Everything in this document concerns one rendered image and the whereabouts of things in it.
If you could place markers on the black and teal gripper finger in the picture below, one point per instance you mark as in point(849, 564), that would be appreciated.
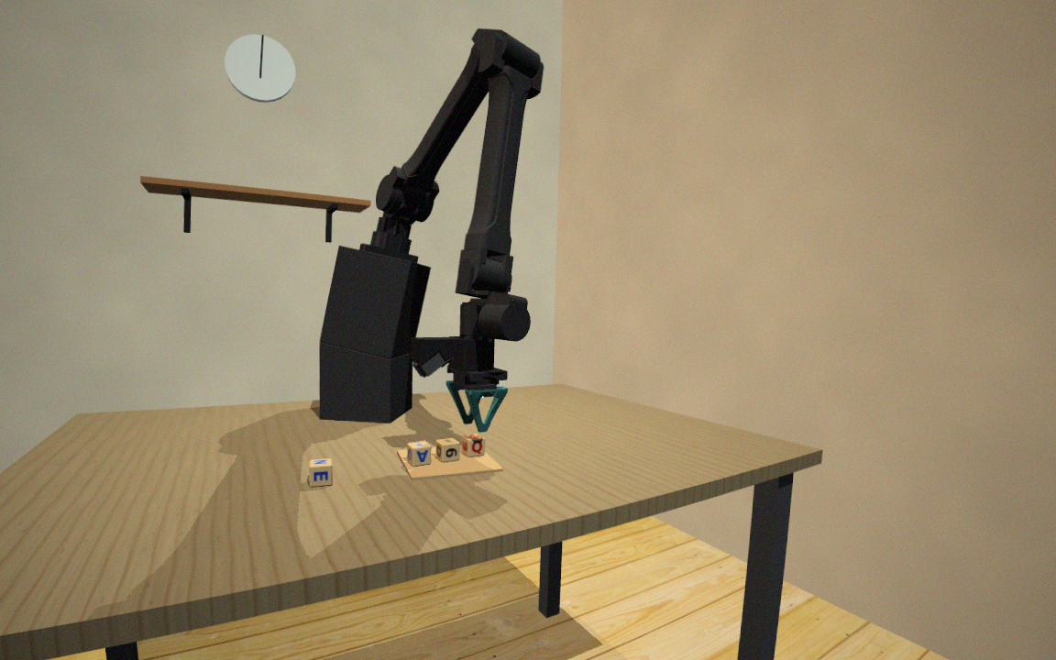
point(473, 396)
point(453, 388)

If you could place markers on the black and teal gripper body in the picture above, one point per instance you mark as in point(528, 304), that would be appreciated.
point(468, 380)

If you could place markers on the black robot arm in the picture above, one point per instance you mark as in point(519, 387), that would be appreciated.
point(410, 192)

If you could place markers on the cream letter block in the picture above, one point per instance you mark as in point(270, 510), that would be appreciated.
point(419, 454)
point(473, 445)
point(321, 472)
point(447, 450)

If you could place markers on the tan flat mat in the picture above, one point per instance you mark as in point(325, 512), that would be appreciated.
point(437, 469)

